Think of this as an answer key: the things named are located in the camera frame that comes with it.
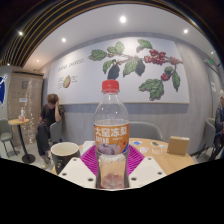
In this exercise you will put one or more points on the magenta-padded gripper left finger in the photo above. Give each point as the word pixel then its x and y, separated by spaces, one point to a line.
pixel 78 171

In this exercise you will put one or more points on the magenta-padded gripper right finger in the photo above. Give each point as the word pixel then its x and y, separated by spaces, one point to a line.
pixel 145 170

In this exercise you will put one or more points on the clear red-capped drink bottle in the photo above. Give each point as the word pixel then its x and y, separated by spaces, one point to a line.
pixel 111 133

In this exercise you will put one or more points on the dark mug with cream inside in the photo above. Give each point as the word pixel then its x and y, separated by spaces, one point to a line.
pixel 63 156

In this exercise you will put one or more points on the small clear plastic cup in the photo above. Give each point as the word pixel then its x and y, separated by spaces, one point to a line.
pixel 156 148

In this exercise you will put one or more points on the white paper with grey print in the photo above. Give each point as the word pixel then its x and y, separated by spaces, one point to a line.
pixel 87 146

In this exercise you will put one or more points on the small blue card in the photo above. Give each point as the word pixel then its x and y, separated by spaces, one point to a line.
pixel 136 142

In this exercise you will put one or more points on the grey upholstered chair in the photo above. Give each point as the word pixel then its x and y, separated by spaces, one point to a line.
pixel 56 131
pixel 145 131
pixel 209 131

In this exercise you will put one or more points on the brown cardboard box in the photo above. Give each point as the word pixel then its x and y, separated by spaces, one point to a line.
pixel 178 146

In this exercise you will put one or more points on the small clear bottle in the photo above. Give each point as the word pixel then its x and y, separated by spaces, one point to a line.
pixel 22 114

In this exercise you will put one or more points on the grey-green chair with thin legs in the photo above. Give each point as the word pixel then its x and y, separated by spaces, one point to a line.
pixel 5 130

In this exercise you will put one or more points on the green exit sign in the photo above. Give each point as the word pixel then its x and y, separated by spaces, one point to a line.
pixel 210 61

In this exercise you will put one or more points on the recessed ceiling lights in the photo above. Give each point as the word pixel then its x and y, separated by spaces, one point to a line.
pixel 123 19

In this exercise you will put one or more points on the small round wooden pedestal table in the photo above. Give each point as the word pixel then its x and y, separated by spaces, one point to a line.
pixel 19 122

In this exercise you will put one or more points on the coffee branch wall mural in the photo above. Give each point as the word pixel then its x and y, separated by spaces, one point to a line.
pixel 86 83

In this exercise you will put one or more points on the small white wall notice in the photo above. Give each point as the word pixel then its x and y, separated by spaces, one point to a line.
pixel 213 86

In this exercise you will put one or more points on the blue wall logo sign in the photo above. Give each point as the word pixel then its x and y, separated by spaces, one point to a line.
pixel 2 90

